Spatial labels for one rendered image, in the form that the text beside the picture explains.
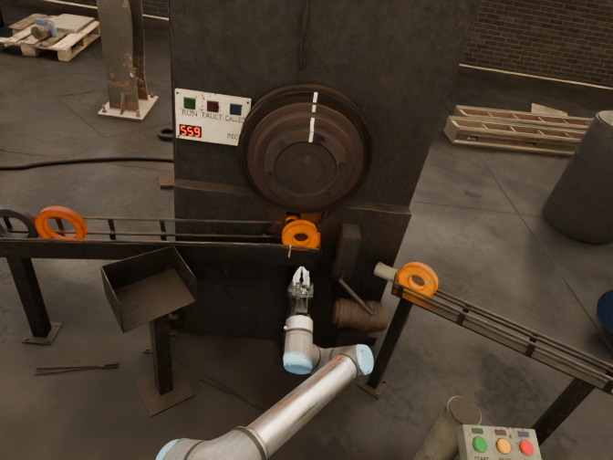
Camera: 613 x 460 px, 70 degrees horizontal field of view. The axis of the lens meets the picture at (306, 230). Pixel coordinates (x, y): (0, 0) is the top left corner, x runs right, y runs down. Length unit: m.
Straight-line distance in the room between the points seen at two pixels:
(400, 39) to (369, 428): 1.60
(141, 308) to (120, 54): 2.98
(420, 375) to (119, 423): 1.42
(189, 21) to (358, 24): 0.54
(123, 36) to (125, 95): 0.51
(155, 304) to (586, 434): 2.08
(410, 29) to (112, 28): 3.10
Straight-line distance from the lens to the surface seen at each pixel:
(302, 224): 1.73
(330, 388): 1.30
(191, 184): 1.79
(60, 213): 1.92
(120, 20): 4.25
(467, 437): 1.56
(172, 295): 1.70
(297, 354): 1.42
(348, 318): 1.83
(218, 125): 1.66
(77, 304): 2.58
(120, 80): 4.41
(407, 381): 2.37
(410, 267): 1.76
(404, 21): 1.58
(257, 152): 1.50
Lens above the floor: 1.83
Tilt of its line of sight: 37 degrees down
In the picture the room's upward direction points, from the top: 11 degrees clockwise
